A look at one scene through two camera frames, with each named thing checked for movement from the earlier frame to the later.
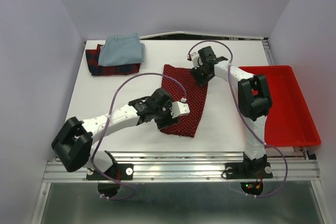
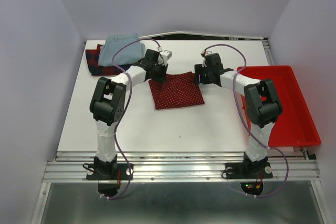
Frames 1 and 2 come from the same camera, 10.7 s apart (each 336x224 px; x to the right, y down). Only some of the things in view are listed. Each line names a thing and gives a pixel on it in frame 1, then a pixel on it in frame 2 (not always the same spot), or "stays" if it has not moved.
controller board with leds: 254,188 stays
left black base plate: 116,172 stays
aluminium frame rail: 178,166 stays
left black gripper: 168,121 to 162,78
